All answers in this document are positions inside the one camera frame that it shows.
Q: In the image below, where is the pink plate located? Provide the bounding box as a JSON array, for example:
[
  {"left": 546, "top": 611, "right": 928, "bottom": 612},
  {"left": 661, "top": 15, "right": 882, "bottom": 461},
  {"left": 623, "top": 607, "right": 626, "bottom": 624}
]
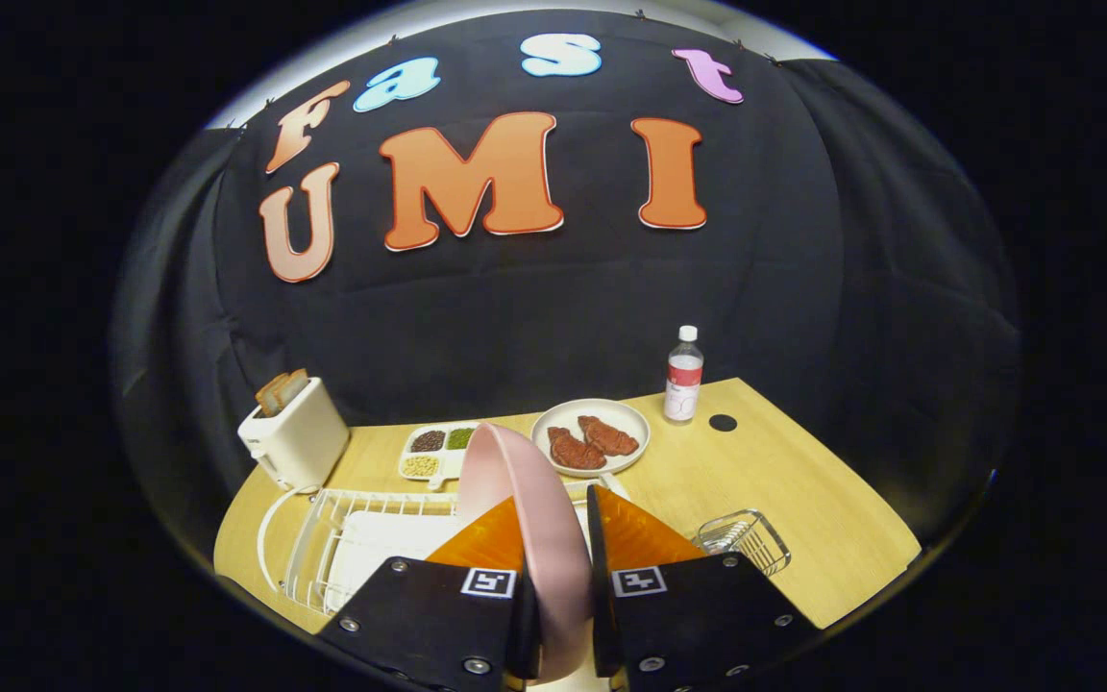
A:
[{"left": 455, "top": 421, "right": 596, "bottom": 685}]

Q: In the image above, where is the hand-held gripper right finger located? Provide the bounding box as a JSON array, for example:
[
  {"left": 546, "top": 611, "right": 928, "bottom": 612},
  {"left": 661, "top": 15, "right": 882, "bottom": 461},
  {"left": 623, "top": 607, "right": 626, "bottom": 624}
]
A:
[{"left": 587, "top": 483, "right": 819, "bottom": 692}]

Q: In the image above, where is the clear plastic water bottle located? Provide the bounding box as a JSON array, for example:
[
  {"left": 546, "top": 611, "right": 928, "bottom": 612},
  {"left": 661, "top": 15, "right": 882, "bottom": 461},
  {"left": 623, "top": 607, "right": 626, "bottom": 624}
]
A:
[{"left": 663, "top": 325, "right": 705, "bottom": 424}]

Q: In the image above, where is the metal wire basket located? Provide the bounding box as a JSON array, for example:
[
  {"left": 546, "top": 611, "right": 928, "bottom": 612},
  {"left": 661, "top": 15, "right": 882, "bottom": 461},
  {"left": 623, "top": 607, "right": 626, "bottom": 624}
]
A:
[{"left": 695, "top": 509, "right": 793, "bottom": 577}]

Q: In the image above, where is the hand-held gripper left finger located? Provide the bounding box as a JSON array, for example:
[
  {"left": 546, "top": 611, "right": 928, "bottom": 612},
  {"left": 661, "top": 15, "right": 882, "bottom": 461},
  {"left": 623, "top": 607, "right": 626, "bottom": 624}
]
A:
[{"left": 316, "top": 495, "right": 543, "bottom": 692}]

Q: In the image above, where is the white wire dish rack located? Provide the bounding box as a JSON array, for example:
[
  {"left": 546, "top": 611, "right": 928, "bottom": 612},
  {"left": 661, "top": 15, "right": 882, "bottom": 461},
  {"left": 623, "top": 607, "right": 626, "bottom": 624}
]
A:
[{"left": 256, "top": 476, "right": 631, "bottom": 616}]

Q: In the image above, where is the brown meat piece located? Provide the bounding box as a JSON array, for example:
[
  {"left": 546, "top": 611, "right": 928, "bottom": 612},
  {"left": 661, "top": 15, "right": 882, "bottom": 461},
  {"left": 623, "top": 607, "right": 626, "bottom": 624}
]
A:
[
  {"left": 548, "top": 427, "right": 607, "bottom": 471},
  {"left": 578, "top": 415, "right": 641, "bottom": 457}
]

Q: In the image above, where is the white plate with meat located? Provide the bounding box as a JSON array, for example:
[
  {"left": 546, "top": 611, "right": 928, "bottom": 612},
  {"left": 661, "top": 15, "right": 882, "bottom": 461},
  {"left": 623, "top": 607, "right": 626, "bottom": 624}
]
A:
[{"left": 530, "top": 398, "right": 652, "bottom": 479}]

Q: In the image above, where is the white toaster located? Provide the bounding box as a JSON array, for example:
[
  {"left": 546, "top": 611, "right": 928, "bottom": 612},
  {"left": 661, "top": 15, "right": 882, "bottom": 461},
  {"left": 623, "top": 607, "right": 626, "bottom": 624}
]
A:
[{"left": 237, "top": 377, "right": 351, "bottom": 493}]

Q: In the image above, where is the white divided tray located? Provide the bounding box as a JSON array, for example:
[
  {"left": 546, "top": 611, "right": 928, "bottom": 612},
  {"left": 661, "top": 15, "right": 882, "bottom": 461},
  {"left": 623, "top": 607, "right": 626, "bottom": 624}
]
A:
[{"left": 398, "top": 423, "right": 482, "bottom": 491}]

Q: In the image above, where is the black backdrop cloth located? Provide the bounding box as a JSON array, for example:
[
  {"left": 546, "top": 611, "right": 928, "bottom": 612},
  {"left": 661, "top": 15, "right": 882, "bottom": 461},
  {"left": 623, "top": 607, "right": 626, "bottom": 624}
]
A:
[{"left": 111, "top": 10, "right": 1023, "bottom": 568}]

